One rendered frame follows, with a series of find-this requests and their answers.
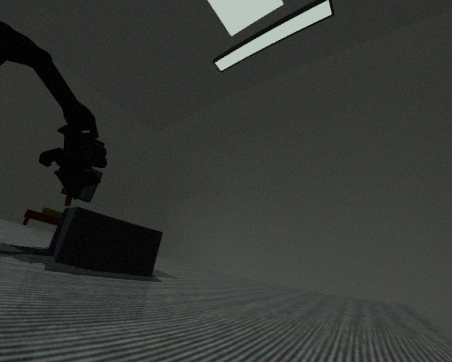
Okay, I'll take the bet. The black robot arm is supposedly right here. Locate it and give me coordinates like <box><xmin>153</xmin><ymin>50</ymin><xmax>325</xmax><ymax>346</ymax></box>
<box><xmin>0</xmin><ymin>22</ymin><xmax>107</xmax><ymax>170</ymax></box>

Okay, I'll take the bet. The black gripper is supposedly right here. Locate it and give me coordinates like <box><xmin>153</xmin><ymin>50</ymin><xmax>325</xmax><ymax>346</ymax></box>
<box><xmin>39</xmin><ymin>143</ymin><xmax>100</xmax><ymax>200</ymax></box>

